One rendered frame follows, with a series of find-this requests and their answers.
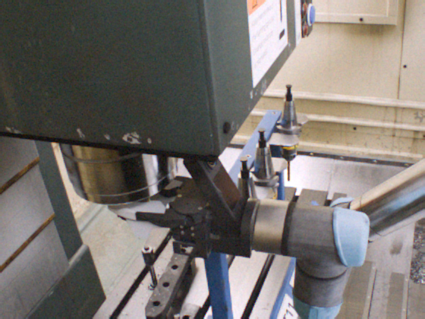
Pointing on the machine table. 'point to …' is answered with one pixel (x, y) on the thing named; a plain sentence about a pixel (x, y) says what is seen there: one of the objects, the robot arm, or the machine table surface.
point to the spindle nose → (116, 174)
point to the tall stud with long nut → (150, 263)
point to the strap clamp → (190, 312)
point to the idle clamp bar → (178, 267)
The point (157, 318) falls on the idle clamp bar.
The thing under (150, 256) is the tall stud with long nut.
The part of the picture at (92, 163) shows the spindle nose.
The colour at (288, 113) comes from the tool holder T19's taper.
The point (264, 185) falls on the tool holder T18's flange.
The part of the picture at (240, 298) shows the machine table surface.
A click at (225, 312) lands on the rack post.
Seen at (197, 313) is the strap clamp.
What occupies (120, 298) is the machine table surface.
